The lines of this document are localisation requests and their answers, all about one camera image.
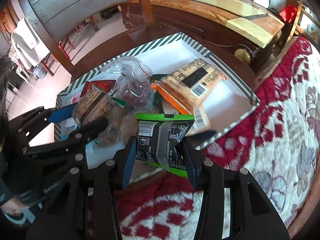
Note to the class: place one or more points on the green white striped box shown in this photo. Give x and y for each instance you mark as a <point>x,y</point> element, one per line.
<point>225,92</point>

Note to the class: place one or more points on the clear bag of red dates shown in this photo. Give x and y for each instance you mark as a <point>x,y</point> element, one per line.
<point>135,90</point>

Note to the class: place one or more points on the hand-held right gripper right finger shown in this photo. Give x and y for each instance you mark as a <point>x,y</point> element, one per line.
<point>190,165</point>

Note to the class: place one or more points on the grey wooden chair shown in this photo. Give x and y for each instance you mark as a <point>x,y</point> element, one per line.
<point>75,5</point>

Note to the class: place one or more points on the green yellow snack packet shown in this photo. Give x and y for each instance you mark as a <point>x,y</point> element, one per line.
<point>160,76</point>

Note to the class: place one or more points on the clear packet of beige snacks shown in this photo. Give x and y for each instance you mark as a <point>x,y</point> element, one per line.
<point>117,127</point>

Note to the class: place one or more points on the white cloth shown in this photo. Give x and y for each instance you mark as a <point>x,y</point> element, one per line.
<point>27,42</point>

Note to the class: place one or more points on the clear green-edged cookie packet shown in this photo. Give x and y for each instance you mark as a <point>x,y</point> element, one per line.
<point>95,105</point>

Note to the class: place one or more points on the red snack packet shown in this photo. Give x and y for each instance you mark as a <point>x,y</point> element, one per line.
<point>100,85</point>

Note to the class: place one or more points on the orange cracker package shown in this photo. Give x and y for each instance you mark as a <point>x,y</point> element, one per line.
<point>185,87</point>

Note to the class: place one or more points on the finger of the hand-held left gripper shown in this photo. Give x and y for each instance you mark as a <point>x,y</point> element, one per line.
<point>62,112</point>
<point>92,127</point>

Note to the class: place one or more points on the red knot decoration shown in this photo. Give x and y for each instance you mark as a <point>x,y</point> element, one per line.
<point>287,12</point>

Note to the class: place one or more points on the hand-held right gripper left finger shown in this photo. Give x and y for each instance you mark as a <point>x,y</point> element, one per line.
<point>127,165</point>

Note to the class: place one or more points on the floral plush blanket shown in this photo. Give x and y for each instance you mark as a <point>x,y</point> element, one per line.
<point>275,130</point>

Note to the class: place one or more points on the yellow round ornament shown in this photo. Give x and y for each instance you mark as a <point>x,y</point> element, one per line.
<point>242,55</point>

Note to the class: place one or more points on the small white snack packet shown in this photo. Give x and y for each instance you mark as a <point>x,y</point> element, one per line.
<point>73,99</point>

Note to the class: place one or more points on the black green snack packet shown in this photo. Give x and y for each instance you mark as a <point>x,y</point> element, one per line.
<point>160,140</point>

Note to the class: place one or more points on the wooden cabinet with yellow top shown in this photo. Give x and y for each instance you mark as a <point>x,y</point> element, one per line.
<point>200,5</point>

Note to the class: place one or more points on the wooden framed picture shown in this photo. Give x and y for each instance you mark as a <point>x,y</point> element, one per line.
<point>308,25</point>

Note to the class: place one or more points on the person's left hand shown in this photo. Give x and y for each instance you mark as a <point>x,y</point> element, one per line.
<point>10,207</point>

